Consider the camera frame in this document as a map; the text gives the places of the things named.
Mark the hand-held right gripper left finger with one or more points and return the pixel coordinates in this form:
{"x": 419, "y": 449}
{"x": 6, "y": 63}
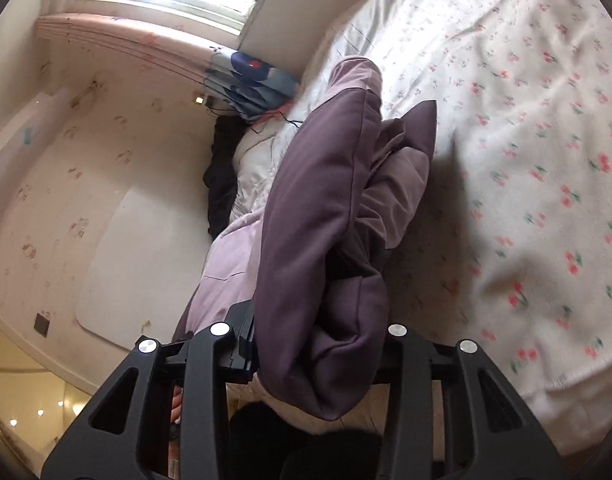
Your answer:
{"x": 206, "y": 360}

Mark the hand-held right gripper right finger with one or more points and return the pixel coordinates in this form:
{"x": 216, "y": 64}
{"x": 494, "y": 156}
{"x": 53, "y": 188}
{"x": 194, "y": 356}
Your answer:
{"x": 406, "y": 360}

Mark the lilac purple garment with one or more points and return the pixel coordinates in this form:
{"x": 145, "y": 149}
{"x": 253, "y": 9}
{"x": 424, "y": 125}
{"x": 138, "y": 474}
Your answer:
{"x": 311, "y": 210}

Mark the black jacket with fur trim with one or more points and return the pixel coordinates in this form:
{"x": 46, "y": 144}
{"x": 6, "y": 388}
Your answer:
{"x": 221, "y": 195}

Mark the white puffy cloth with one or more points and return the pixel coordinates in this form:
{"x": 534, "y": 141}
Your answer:
{"x": 256, "y": 175}

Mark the white floral bed quilt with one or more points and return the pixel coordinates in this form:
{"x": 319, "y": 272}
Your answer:
{"x": 511, "y": 135}

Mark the blue printed pillow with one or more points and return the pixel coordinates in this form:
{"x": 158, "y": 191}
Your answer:
{"x": 246, "y": 85}

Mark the pink window ledge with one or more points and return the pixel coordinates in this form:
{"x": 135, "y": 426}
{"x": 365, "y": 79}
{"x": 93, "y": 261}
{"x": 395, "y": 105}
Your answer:
{"x": 136, "y": 45}

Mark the white board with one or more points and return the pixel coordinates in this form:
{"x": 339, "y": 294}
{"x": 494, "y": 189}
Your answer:
{"x": 281, "y": 20}

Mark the white wall panel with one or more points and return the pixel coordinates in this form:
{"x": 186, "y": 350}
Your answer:
{"x": 146, "y": 270}

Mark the dark wall socket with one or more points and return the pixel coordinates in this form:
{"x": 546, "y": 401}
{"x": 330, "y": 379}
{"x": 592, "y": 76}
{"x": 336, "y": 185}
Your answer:
{"x": 42, "y": 323}

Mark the wall socket with light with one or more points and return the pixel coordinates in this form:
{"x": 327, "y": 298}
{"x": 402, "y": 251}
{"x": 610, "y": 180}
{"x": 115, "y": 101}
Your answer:
{"x": 200, "y": 99}

